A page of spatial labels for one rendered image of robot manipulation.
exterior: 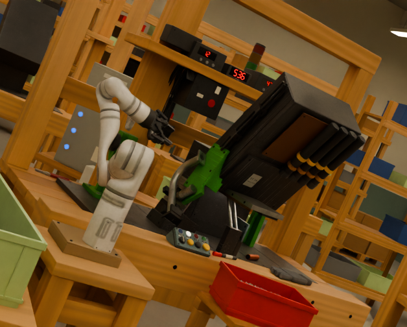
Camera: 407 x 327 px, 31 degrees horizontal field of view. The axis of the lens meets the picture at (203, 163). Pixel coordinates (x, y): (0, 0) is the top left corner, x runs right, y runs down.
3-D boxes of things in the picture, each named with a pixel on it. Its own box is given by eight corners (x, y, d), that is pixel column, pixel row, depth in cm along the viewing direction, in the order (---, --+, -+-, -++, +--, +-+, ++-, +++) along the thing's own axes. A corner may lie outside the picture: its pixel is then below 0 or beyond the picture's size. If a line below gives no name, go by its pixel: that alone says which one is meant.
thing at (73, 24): (290, 257, 362) (373, 74, 354) (6, 163, 284) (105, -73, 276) (279, 250, 370) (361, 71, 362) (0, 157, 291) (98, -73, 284)
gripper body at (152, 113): (147, 118, 270) (164, 132, 275) (150, 101, 275) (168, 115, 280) (133, 126, 274) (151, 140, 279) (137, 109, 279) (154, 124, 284)
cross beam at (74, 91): (291, 189, 362) (299, 172, 361) (52, 95, 294) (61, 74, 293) (286, 186, 366) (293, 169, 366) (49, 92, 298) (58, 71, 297)
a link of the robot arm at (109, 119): (94, 117, 267) (118, 117, 269) (95, 189, 261) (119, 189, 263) (97, 109, 258) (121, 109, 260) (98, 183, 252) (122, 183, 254)
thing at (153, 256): (357, 340, 312) (372, 308, 311) (32, 253, 233) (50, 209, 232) (336, 324, 324) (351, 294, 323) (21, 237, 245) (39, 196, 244)
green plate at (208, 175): (209, 204, 286) (242, 161, 288) (195, 193, 282) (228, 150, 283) (196, 195, 296) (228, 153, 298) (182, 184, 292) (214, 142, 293)
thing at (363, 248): (361, 255, 1337) (378, 218, 1331) (387, 272, 1264) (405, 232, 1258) (309, 235, 1286) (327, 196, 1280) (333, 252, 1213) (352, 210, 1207)
